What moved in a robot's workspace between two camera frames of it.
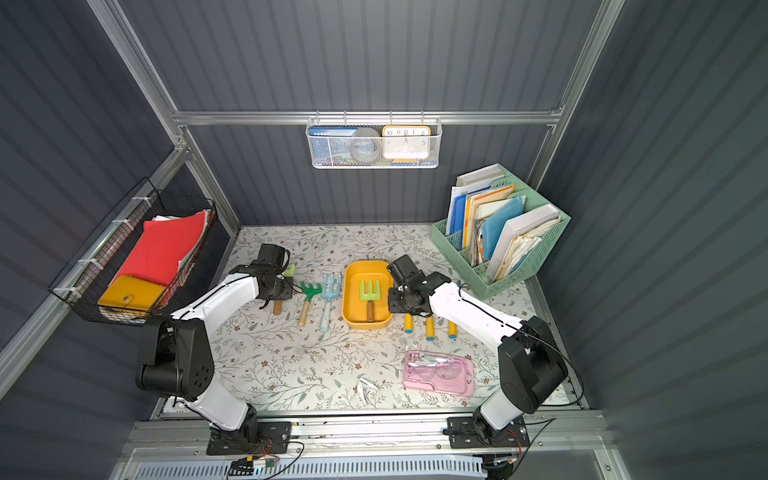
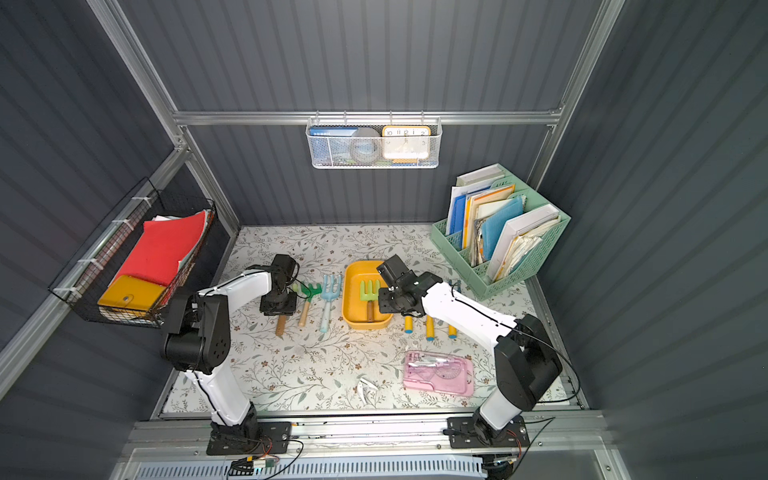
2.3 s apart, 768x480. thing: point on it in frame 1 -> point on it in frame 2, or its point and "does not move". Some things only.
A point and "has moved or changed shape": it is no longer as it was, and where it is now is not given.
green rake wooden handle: x=309 y=292 does not move
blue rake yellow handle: x=430 y=328 does not move
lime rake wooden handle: x=278 y=304 has moved or changed shape
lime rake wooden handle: x=370 y=296 does not move
